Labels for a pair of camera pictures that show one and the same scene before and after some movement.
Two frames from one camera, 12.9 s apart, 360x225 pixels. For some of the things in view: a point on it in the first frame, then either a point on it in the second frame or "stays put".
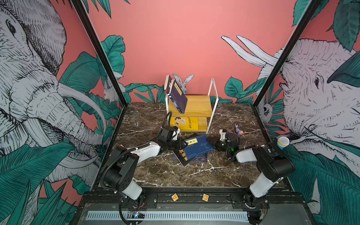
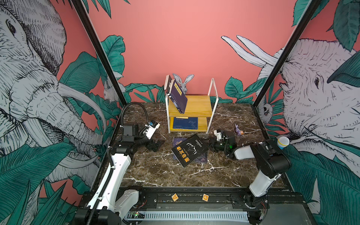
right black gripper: [216, 142] stays put
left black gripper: [180, 145] -> [156, 145]
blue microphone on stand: [282, 141] stays put
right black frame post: [312, 7] stays put
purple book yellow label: [177, 96] stays put
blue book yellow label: [197, 146] -> [185, 123]
